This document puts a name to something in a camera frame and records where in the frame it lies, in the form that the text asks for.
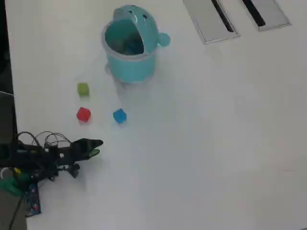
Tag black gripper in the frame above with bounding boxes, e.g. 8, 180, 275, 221
56, 138, 104, 166

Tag red lego block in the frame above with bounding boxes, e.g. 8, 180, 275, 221
76, 107, 92, 123

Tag blue lego block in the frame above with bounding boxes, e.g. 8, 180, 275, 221
112, 108, 128, 125

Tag green lego block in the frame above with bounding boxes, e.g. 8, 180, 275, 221
77, 82, 91, 98

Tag teal whale-shaped bin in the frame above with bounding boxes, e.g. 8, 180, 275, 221
100, 4, 171, 88

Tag blue circuit board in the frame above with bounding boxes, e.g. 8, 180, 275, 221
24, 183, 42, 218

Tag dark grey flat panel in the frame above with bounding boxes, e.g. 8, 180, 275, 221
0, 91, 19, 166

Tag green table clamp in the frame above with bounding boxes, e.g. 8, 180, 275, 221
0, 173, 32, 197

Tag thin black motor wires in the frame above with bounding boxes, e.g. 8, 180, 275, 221
18, 130, 72, 150

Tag black power cable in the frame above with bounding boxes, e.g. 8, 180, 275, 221
8, 191, 26, 230

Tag wide silver cable grommet plate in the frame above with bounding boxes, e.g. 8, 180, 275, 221
182, 0, 241, 45

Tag narrow silver cable grommet plate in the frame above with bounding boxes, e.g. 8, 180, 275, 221
241, 0, 293, 33

